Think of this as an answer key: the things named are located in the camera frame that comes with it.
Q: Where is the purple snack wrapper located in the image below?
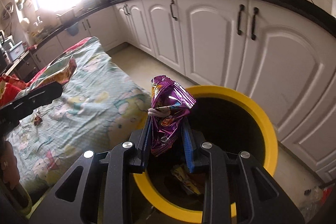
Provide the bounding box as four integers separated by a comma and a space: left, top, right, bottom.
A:
147, 75, 196, 156

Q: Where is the small yellow carton box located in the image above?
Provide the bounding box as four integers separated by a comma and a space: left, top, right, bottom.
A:
37, 58, 77, 88

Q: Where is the yellow rimmed trash bin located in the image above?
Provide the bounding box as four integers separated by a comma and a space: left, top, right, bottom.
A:
132, 85, 279, 224

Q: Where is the left hand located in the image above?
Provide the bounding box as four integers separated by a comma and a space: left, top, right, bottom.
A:
1, 141, 20, 190

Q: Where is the red floral cushion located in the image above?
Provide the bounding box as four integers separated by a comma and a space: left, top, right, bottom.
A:
0, 74, 28, 107

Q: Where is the brown candy wrapper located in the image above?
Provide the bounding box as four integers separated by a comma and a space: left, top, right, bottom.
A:
34, 115, 43, 126

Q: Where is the cartoon print table cloth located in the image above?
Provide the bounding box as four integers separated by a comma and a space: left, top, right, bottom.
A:
7, 37, 150, 193

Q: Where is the white storage box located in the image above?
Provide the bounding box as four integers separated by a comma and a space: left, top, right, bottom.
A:
7, 41, 25, 62

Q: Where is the blue hanging basket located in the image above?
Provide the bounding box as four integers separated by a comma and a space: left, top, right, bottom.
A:
66, 22, 79, 36

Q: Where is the steel cooking pot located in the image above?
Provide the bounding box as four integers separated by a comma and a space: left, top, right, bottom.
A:
56, 9, 76, 26

